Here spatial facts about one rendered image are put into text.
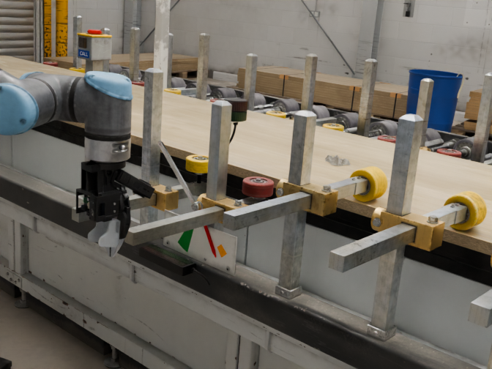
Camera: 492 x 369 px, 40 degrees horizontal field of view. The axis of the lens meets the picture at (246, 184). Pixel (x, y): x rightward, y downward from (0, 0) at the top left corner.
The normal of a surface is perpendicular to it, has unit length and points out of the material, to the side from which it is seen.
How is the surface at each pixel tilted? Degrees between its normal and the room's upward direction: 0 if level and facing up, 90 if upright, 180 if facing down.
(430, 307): 90
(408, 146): 90
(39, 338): 0
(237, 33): 90
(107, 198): 90
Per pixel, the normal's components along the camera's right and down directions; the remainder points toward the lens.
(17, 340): 0.07, -0.96
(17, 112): -0.08, 0.30
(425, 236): -0.67, 0.15
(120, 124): 0.62, 0.26
